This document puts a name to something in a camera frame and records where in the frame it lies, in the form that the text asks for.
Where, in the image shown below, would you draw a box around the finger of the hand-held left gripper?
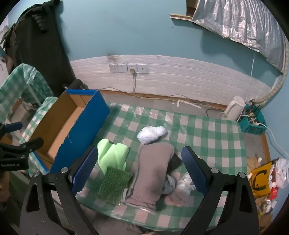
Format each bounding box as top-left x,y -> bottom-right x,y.
0,137 -> 44,157
0,121 -> 23,134

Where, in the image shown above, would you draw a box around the wooden trim strip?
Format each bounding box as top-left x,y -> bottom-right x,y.
169,14 -> 195,22

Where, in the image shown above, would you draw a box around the thin white cord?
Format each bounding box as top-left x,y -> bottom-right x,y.
245,53 -> 256,102

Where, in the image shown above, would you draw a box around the light blue cloth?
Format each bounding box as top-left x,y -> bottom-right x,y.
163,173 -> 196,194

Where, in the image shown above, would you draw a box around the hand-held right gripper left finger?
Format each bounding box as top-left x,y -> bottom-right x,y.
19,146 -> 100,235

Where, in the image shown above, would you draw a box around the green checked shelf cover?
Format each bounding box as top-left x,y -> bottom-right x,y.
0,63 -> 59,145

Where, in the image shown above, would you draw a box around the ribbed beige hose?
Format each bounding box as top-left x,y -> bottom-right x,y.
255,74 -> 286,105

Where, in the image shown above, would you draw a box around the silver tarp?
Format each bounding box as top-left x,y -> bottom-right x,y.
192,0 -> 286,73

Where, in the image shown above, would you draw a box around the black hanging jacket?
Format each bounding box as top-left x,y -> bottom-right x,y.
1,0 -> 76,91

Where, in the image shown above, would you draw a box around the teal plastic crate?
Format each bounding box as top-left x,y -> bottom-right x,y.
239,104 -> 267,136

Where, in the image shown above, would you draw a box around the white plastic bag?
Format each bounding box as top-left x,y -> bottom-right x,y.
137,126 -> 167,145

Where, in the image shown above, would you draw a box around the grey plug cable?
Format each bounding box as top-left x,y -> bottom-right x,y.
130,69 -> 158,99

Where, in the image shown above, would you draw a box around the black object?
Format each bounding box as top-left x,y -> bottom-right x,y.
62,79 -> 89,91

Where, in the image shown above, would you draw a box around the white power cable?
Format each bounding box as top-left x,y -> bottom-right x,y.
257,123 -> 289,155

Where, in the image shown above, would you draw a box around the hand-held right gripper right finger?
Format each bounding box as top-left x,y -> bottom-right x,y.
181,146 -> 260,235

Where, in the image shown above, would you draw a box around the yellow bag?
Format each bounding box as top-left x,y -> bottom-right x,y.
250,161 -> 273,197

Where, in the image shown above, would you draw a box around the light green towel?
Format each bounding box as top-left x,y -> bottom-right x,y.
97,138 -> 131,175

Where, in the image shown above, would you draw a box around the blue cardboard box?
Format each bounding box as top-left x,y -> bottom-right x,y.
28,89 -> 111,175

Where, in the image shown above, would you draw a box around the green knitted cloth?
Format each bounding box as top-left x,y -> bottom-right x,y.
97,166 -> 133,205

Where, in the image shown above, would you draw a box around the white electric kettle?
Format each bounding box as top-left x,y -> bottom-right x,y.
222,95 -> 246,121

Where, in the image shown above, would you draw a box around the pink cloth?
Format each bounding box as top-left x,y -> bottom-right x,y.
169,187 -> 193,206

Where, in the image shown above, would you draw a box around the white plastic trash bags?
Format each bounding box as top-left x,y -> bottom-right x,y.
268,158 -> 289,188

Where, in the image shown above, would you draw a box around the black cloth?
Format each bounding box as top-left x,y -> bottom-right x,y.
167,154 -> 183,176

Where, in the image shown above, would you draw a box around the green checked tablecloth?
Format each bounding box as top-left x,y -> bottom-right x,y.
76,102 -> 249,231

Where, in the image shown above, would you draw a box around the white plastic strip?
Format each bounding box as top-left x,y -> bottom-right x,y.
177,99 -> 202,109

